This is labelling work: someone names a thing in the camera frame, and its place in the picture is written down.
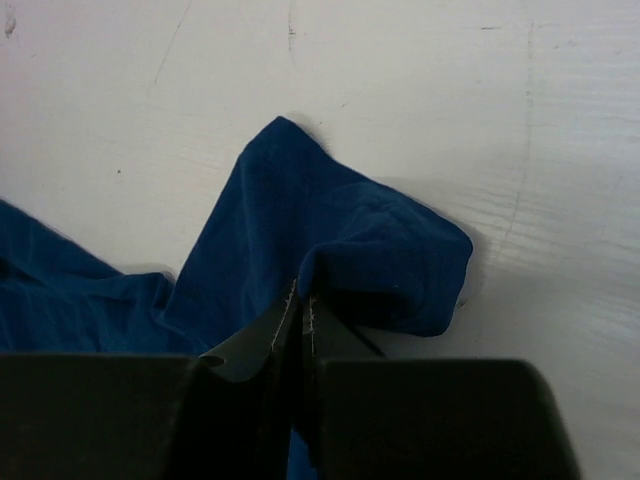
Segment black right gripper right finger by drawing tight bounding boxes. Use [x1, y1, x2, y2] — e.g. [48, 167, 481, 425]
[301, 295, 385, 478]

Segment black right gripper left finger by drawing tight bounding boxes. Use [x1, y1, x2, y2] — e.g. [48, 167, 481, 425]
[201, 281, 300, 479]

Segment blue printed t shirt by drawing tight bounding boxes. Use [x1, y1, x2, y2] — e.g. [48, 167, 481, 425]
[1, 117, 473, 479]

